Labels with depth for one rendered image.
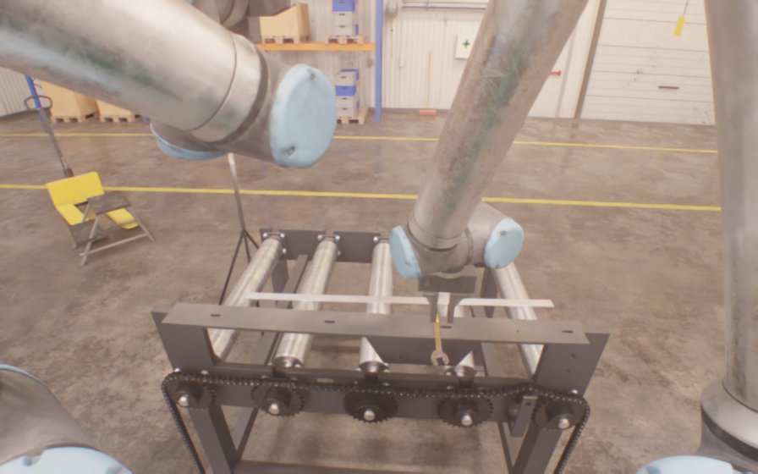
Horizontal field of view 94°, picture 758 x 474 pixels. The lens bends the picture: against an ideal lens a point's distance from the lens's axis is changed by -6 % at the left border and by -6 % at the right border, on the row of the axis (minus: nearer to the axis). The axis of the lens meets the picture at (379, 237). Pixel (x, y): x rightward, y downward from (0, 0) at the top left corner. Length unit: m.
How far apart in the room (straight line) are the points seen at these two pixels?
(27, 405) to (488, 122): 0.54
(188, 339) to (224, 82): 1.09
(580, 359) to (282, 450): 1.55
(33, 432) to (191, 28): 0.37
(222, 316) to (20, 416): 0.76
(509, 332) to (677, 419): 1.86
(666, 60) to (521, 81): 11.17
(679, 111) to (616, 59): 2.22
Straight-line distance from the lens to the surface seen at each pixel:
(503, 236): 0.67
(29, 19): 0.26
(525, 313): 1.61
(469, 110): 0.44
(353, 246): 2.05
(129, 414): 2.69
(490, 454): 2.27
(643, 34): 11.19
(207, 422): 1.58
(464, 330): 1.09
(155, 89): 0.29
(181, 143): 0.47
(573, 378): 1.35
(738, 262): 0.43
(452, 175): 0.49
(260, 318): 1.14
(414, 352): 1.19
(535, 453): 1.59
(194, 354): 1.36
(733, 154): 0.42
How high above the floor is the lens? 1.89
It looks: 29 degrees down
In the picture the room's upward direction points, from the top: 1 degrees clockwise
